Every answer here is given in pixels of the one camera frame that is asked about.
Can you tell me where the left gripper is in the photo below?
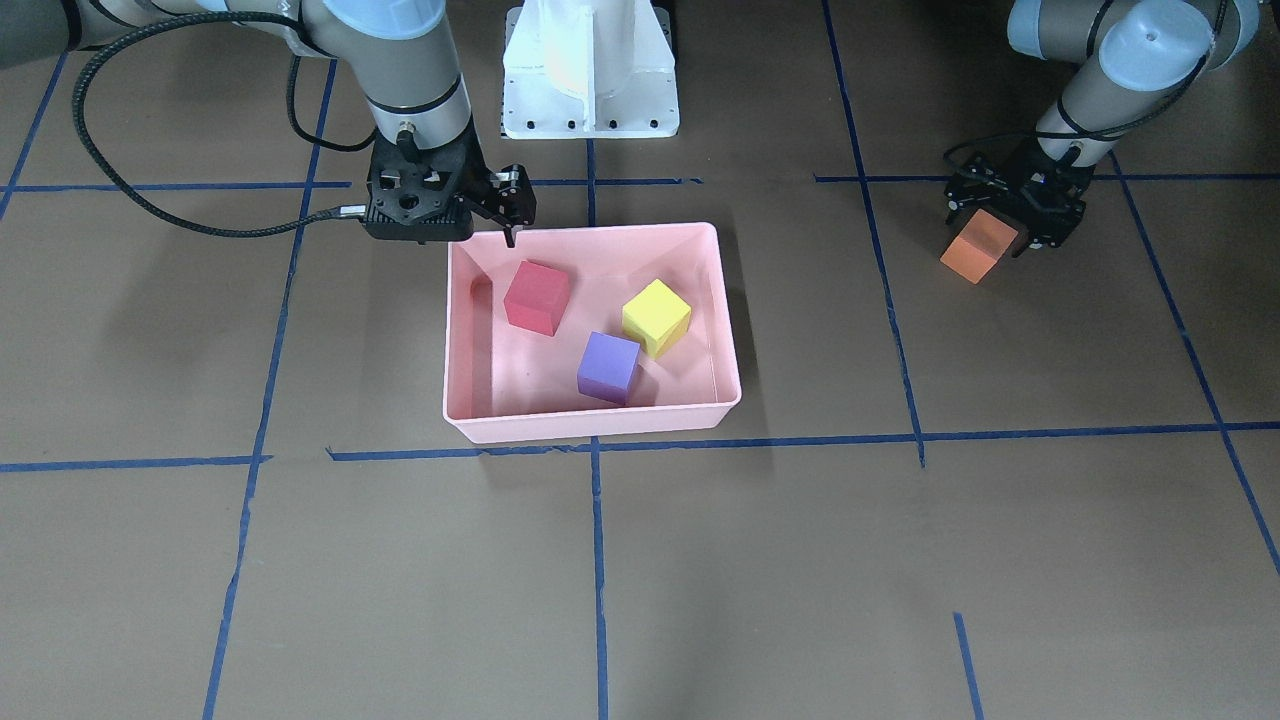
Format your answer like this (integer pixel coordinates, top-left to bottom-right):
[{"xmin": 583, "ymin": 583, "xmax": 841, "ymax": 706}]
[{"xmin": 945, "ymin": 135, "xmax": 1096, "ymax": 252}]

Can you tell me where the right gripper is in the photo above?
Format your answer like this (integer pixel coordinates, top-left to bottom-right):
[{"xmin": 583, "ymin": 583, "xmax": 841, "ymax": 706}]
[{"xmin": 362, "ymin": 135, "xmax": 538, "ymax": 249}]

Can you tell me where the orange foam block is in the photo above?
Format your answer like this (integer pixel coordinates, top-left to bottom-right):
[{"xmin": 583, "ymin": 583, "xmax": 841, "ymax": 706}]
[{"xmin": 940, "ymin": 209, "xmax": 1020, "ymax": 284}]

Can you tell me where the red foam block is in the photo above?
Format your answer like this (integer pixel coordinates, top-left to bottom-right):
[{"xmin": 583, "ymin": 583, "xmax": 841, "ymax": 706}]
[{"xmin": 503, "ymin": 260, "xmax": 572, "ymax": 337}]

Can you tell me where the purple foam block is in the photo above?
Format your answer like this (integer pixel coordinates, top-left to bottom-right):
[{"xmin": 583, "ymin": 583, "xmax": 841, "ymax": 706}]
[{"xmin": 576, "ymin": 332, "xmax": 643, "ymax": 405}]

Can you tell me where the yellow foam block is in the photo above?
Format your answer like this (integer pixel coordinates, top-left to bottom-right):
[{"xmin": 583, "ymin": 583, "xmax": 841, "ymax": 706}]
[{"xmin": 622, "ymin": 279, "xmax": 692, "ymax": 359}]

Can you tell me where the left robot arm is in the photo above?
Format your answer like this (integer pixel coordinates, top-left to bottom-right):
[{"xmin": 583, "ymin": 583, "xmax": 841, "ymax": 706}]
[{"xmin": 945, "ymin": 1, "xmax": 1262, "ymax": 249}]

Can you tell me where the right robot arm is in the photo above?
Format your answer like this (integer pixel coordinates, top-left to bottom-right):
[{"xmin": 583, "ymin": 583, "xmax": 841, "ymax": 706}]
[{"xmin": 3, "ymin": 1, "xmax": 538, "ymax": 245}]

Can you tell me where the pink plastic bin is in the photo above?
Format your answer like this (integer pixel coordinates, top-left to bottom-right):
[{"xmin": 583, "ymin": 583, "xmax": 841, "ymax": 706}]
[{"xmin": 442, "ymin": 222, "xmax": 742, "ymax": 445}]

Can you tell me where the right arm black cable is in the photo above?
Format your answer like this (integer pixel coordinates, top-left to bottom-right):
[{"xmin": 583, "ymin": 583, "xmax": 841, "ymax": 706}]
[{"xmin": 73, "ymin": 10, "xmax": 379, "ymax": 240}]

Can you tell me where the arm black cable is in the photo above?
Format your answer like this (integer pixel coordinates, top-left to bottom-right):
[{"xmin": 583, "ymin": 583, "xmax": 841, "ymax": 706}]
[
  {"xmin": 73, "ymin": 10, "xmax": 379, "ymax": 240},
  {"xmin": 943, "ymin": 0, "xmax": 1231, "ymax": 181}
]

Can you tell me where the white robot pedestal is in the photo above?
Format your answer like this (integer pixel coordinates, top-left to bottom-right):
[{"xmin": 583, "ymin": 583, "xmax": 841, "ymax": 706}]
[{"xmin": 500, "ymin": 1, "xmax": 681, "ymax": 140}]

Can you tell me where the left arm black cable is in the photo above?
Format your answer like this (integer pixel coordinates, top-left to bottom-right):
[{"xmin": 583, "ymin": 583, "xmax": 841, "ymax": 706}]
[{"xmin": 943, "ymin": 0, "xmax": 1231, "ymax": 181}]

